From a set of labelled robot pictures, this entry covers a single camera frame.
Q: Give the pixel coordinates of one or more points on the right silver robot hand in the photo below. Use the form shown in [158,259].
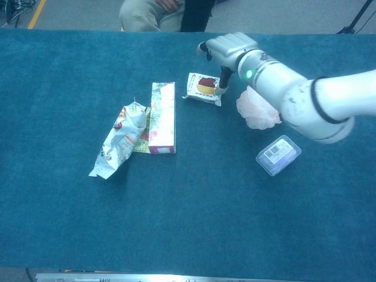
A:
[229,47]

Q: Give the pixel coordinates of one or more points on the small snack packet red-yellow picture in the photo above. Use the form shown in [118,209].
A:
[201,88]

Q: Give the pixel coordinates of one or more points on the pink mesh bath sponge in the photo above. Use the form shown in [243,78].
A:
[255,111]

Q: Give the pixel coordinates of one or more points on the long white box pink end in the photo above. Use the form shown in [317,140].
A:
[163,117]

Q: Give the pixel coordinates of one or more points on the clear plastic box blue label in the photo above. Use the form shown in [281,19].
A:
[279,155]

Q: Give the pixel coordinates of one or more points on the large white snack bag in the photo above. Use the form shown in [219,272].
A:
[120,141]

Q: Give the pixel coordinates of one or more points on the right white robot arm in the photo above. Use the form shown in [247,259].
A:
[305,100]

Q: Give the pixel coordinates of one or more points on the person in beige clothing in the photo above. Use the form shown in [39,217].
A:
[141,14]

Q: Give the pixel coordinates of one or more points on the green yellow biscuit bag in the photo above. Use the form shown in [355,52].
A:
[142,144]

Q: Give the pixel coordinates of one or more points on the black tripod stand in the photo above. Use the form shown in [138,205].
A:
[357,16]

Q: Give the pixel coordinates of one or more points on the teal carpet table cover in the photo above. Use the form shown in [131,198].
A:
[73,205]

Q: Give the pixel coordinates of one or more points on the silver metal rail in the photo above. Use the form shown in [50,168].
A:
[147,277]

